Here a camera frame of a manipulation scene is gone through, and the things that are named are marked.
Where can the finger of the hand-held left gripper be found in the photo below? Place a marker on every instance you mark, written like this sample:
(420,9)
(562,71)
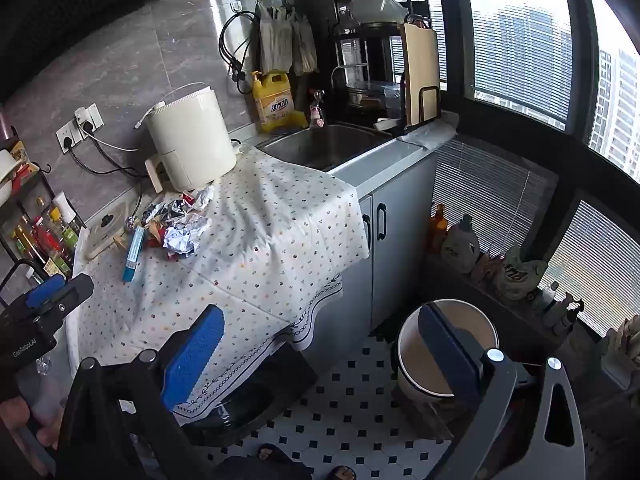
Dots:
(46,291)

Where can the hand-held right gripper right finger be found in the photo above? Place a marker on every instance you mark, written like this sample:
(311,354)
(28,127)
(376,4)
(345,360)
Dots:
(449,355)

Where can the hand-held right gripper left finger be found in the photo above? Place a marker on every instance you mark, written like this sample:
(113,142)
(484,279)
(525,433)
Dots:
(196,355)

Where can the white trash bin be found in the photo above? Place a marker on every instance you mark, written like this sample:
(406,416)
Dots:
(440,355)

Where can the blue cardboard box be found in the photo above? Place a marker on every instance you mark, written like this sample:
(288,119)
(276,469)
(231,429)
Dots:
(134,255)

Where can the foil ball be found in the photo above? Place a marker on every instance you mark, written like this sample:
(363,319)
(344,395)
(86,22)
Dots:
(131,220)

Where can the white paper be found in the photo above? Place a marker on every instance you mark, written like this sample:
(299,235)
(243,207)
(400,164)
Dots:
(186,237)

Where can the red wrapper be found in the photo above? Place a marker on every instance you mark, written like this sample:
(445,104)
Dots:
(156,240)

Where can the short silver foil wrapper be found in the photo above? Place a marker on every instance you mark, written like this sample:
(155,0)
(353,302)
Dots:
(151,212)

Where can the long silver foil wrapper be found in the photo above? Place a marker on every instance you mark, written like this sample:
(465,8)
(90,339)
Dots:
(175,207)

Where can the clear plastic wrap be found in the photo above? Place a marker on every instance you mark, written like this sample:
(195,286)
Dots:
(202,195)

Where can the person's left hand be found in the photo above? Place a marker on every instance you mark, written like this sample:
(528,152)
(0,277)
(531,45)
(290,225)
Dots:
(30,422)

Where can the green label bottle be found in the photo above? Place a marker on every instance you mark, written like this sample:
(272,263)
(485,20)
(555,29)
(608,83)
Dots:
(42,242)

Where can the black round base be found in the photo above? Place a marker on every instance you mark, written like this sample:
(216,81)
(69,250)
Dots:
(240,405)

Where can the cream kettle base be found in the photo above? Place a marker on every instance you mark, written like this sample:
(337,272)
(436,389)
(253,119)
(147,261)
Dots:
(105,232)

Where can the white-capped spray bottle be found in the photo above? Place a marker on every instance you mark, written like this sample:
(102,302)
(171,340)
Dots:
(66,210)

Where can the black spice rack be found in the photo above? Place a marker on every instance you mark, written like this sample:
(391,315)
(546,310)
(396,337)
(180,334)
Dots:
(30,195)

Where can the green and white bag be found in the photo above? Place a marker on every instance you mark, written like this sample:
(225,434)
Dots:
(520,274)

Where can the white detergent jug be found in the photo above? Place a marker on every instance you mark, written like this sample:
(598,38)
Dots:
(461,246)

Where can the person's foot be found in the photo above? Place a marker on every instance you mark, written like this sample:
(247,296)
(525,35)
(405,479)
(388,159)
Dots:
(267,454)
(342,473)

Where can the floral white tablecloth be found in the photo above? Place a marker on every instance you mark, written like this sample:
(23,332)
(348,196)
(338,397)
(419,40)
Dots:
(250,240)

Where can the orange bottle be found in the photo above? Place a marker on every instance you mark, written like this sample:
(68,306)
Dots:
(438,227)

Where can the grey sink cabinet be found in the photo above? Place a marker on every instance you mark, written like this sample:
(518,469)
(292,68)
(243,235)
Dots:
(395,210)

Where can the window blind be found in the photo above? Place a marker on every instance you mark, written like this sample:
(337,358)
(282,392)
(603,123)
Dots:
(495,200)
(595,265)

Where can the cream air fryer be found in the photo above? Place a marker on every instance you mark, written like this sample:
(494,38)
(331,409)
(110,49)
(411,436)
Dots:
(192,135)

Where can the steel sink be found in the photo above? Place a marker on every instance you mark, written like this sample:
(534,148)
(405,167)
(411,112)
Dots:
(325,145)

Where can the yellow detergent bottle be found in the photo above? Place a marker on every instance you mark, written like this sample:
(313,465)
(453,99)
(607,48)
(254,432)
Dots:
(274,102)

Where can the small pink spray bottle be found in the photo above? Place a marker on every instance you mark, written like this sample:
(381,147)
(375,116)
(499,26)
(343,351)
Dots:
(316,110)

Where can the pale cutting board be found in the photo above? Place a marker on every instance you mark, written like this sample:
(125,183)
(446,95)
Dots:
(420,72)

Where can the black dish rack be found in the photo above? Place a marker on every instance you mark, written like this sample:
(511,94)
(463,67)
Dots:
(375,50)

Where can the white wall socket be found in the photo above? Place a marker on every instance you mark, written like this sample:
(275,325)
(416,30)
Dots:
(90,116)
(67,137)

